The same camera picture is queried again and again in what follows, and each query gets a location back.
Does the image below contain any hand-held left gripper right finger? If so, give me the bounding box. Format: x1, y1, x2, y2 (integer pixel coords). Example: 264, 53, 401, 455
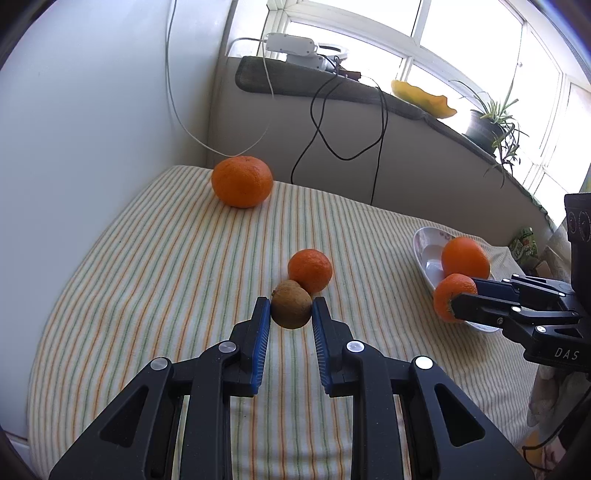
311, 297, 530, 480

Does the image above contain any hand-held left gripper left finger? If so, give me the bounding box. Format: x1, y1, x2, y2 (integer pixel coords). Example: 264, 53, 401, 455
48, 296, 272, 480

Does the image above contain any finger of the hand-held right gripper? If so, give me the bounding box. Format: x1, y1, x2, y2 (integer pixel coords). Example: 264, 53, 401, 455
471, 274, 577, 302
450, 292, 581, 334

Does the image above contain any medium mandarin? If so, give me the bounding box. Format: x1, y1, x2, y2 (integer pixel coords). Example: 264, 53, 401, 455
433, 273, 479, 324
287, 248, 334, 295

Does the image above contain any large smooth orange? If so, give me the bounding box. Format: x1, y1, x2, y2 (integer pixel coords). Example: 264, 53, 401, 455
441, 237, 491, 281

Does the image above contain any brown kiwi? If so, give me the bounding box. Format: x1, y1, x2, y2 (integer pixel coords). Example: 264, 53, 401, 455
270, 280, 314, 330

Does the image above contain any floral white plate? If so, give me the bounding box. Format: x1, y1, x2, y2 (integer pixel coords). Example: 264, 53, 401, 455
412, 226, 505, 334

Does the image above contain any green package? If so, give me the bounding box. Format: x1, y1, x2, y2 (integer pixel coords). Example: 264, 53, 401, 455
507, 228, 539, 269

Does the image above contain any striped tablecloth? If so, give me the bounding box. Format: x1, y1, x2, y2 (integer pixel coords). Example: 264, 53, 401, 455
28, 165, 542, 480

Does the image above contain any potted spider plant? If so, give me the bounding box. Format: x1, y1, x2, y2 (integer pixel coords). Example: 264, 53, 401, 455
450, 78, 530, 188

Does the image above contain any large flat tangerine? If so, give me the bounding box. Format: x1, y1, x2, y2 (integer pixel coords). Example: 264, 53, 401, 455
211, 156, 274, 209

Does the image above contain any white framed window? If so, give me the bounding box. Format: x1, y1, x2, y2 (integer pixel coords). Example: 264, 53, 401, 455
226, 0, 591, 197

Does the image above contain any grey windowsill cover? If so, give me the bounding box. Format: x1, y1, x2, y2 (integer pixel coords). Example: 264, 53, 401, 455
234, 55, 556, 224

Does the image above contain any white power adapter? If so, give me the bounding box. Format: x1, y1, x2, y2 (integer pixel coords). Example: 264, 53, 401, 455
285, 52, 334, 73

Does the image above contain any white cabinet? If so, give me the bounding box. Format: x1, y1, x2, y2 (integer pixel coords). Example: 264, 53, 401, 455
0, 0, 234, 446

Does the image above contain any white power strip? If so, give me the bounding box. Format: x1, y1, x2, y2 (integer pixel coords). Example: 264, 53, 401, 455
266, 32, 320, 55

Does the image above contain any black cable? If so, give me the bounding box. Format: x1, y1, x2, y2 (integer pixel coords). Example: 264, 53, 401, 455
291, 73, 387, 206

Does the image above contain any white ring light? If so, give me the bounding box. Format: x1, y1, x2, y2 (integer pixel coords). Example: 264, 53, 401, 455
318, 43, 350, 62

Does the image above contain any white cable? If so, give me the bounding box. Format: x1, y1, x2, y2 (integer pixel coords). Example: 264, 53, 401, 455
163, 0, 279, 158

